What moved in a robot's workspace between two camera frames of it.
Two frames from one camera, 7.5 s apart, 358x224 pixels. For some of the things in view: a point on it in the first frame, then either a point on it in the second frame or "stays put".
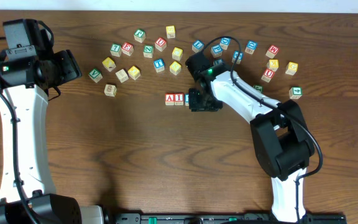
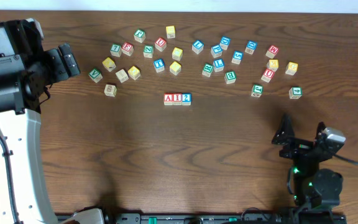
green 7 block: x=115 y=50 stays put
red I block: x=179 y=98 stays put
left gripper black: x=71 y=68 stays put
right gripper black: x=195 y=106 -> x=298 y=145
